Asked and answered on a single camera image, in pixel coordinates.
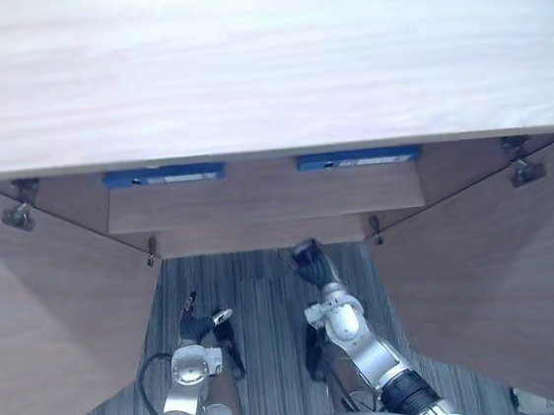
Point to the wooden cabinet door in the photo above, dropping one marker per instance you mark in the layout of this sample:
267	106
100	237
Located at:
487	269
45	316

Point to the white and dark floor object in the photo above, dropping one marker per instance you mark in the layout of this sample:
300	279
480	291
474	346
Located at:
530	401

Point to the wooden cabinet shelf board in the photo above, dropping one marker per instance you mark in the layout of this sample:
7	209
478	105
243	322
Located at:
266	198

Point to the blue folder with white label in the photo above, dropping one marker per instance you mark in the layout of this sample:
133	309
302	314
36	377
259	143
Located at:
164	175
358	158

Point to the long wooden office cabinet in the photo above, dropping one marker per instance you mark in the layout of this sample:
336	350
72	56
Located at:
262	70

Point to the metal door hinge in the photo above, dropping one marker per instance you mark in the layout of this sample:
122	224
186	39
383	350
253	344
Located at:
526	171
19	215
376	229
151	250

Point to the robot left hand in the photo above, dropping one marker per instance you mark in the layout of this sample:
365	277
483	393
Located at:
198	327

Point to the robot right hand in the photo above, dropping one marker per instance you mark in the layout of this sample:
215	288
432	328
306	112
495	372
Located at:
315	268

